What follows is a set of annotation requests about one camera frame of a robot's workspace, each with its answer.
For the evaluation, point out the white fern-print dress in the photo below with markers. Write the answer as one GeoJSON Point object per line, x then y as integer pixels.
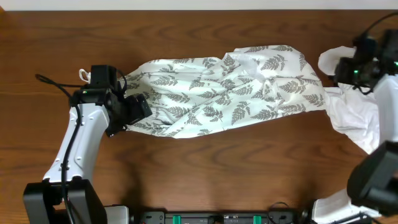
{"type": "Point", "coordinates": [192, 97]}

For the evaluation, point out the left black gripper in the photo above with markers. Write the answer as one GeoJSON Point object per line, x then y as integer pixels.
{"type": "Point", "coordinates": [136, 114]}

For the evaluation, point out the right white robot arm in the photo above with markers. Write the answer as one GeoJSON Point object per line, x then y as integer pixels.
{"type": "Point", "coordinates": [371, 191]}

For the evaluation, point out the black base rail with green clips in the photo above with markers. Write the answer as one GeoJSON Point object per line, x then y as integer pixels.
{"type": "Point", "coordinates": [273, 216]}

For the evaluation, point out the white t-shirt with pixel graphic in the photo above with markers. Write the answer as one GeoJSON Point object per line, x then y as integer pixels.
{"type": "Point", "coordinates": [354, 114]}

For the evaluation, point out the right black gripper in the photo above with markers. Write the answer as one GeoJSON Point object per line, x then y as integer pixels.
{"type": "Point", "coordinates": [340, 73]}

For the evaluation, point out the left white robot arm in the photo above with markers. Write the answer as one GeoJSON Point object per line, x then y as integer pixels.
{"type": "Point", "coordinates": [66, 194]}

